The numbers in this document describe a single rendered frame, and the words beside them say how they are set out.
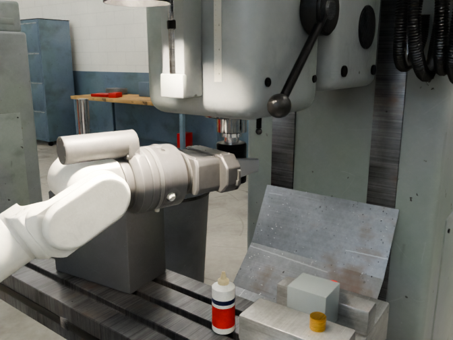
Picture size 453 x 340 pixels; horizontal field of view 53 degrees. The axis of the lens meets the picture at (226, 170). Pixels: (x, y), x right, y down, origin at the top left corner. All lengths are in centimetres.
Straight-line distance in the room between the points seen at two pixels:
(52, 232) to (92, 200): 6
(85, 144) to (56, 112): 743
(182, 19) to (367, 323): 49
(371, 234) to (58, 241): 67
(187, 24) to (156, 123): 630
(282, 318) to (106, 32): 712
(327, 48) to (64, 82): 745
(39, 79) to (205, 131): 301
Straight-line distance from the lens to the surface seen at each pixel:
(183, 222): 261
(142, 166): 58
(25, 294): 109
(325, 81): 73
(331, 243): 103
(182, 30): 58
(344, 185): 104
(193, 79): 59
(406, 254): 103
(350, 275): 101
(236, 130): 68
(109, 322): 89
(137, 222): 93
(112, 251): 95
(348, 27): 76
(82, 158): 57
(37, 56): 793
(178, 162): 61
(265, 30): 58
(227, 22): 59
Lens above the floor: 139
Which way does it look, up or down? 14 degrees down
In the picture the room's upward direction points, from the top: straight up
